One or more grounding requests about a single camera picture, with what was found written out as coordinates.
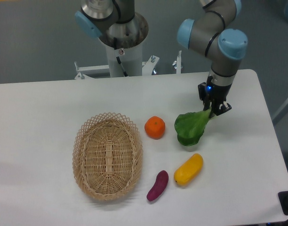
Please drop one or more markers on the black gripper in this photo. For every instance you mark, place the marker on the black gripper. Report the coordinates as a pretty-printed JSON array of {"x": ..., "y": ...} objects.
[{"x": 215, "y": 90}]

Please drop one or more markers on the green leafy vegetable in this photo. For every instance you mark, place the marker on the green leafy vegetable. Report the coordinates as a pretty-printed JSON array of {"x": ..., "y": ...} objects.
[{"x": 190, "y": 126}]

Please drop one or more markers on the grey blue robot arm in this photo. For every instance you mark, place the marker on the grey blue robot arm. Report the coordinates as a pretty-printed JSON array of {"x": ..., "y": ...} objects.
[{"x": 209, "y": 36}]

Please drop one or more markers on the orange tangerine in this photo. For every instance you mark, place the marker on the orange tangerine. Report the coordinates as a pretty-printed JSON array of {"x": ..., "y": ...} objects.
[{"x": 155, "y": 127}]

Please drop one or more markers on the white table leg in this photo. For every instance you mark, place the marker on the white table leg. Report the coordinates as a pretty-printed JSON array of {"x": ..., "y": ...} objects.
[{"x": 280, "y": 113}]

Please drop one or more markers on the yellow mango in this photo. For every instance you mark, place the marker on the yellow mango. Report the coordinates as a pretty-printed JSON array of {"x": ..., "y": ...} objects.
[{"x": 189, "y": 170}]

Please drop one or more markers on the purple sweet potato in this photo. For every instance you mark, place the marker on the purple sweet potato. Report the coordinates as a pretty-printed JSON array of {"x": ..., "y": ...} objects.
[{"x": 159, "y": 186}]

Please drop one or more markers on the woven wicker basket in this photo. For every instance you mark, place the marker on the woven wicker basket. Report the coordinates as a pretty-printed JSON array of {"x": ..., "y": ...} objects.
[{"x": 107, "y": 156}]

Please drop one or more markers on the black device at table edge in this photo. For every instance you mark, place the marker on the black device at table edge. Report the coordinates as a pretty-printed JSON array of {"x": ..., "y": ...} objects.
[{"x": 283, "y": 198}]

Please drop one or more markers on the white metal frame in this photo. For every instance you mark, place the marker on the white metal frame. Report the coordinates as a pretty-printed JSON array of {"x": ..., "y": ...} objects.
[{"x": 122, "y": 63}]

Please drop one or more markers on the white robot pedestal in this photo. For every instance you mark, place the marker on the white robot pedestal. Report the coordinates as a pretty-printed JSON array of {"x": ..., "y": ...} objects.
[{"x": 123, "y": 45}]

